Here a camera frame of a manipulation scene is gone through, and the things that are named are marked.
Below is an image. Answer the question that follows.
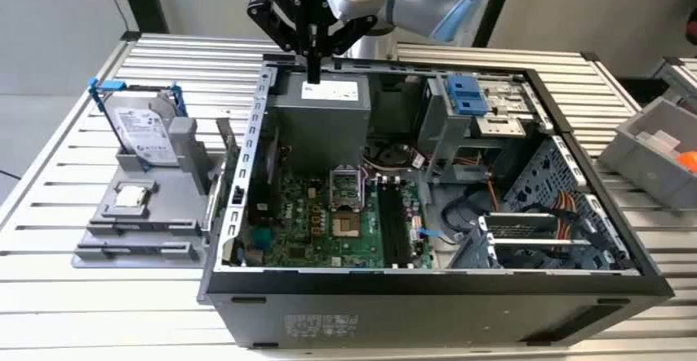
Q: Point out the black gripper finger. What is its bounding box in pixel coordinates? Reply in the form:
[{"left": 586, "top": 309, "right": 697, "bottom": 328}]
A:
[
  {"left": 247, "top": 0, "right": 314, "bottom": 84},
  {"left": 313, "top": 16, "right": 378, "bottom": 84}
]

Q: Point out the dark RAM stick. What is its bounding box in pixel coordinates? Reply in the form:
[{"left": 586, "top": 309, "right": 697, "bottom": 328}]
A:
[
  {"left": 97, "top": 245, "right": 178, "bottom": 256},
  {"left": 110, "top": 222, "right": 173, "bottom": 232}
]

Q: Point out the blue drive latch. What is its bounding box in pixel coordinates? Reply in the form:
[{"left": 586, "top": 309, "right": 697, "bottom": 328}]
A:
[{"left": 443, "top": 74, "right": 485, "bottom": 115}]

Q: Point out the grey power supply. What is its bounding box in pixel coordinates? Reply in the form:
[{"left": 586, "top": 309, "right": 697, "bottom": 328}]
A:
[{"left": 265, "top": 70, "right": 374, "bottom": 174}]

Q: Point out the black round fan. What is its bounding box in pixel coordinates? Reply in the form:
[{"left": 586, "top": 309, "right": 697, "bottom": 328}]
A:
[{"left": 374, "top": 142, "right": 418, "bottom": 171}]

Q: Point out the grey metal drive cage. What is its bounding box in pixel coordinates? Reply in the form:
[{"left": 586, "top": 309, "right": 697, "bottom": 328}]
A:
[{"left": 418, "top": 73, "right": 545, "bottom": 182}]

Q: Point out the metal socket cover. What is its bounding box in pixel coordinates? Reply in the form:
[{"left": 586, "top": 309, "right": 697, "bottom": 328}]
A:
[{"left": 329, "top": 164, "right": 366, "bottom": 211}]

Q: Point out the hard disk in blue carrier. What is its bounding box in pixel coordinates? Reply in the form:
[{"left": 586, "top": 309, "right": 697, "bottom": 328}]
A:
[{"left": 86, "top": 77, "right": 189, "bottom": 172}]

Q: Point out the grey parts rack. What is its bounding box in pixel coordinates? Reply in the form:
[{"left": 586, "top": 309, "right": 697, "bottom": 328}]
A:
[{"left": 71, "top": 116, "right": 229, "bottom": 269}]

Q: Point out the CPU socket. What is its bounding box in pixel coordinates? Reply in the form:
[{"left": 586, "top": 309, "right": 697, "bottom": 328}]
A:
[{"left": 330, "top": 209, "right": 363, "bottom": 239}]

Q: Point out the silver CPU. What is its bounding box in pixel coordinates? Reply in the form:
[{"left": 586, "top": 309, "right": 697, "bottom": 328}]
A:
[{"left": 110, "top": 185, "right": 149, "bottom": 207}]

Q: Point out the green motherboard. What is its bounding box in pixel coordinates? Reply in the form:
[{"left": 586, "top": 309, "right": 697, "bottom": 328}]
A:
[{"left": 241, "top": 175, "right": 437, "bottom": 270}]

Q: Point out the grey crate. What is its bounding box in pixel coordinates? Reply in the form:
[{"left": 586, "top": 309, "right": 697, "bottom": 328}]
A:
[{"left": 650, "top": 56, "right": 697, "bottom": 113}]

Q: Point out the metal disk bay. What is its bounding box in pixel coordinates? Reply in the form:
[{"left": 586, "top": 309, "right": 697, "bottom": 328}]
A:
[{"left": 449, "top": 212, "right": 599, "bottom": 270}]

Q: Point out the dark red object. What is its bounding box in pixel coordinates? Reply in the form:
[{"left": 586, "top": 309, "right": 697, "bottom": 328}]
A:
[{"left": 682, "top": 9, "right": 697, "bottom": 47}]

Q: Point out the white block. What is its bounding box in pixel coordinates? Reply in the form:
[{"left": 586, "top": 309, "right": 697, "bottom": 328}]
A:
[{"left": 635, "top": 130, "right": 682, "bottom": 154}]

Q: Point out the grey plastic bin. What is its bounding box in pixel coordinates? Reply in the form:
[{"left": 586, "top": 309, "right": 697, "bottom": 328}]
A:
[{"left": 598, "top": 96, "right": 697, "bottom": 215}]

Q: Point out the orange ball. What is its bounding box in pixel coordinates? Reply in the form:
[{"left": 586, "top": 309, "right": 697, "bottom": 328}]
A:
[{"left": 671, "top": 150, "right": 697, "bottom": 174}]

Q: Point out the black PC case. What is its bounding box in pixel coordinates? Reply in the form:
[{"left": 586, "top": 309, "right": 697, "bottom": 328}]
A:
[{"left": 195, "top": 52, "right": 675, "bottom": 348}]

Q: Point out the black post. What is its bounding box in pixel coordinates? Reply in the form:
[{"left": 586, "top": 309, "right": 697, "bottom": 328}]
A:
[
  {"left": 114, "top": 0, "right": 169, "bottom": 35},
  {"left": 470, "top": 0, "right": 522, "bottom": 48}
]

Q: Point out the orange yellow wire bundle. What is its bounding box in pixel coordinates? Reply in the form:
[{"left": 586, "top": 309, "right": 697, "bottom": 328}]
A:
[{"left": 549, "top": 191, "right": 578, "bottom": 252}]

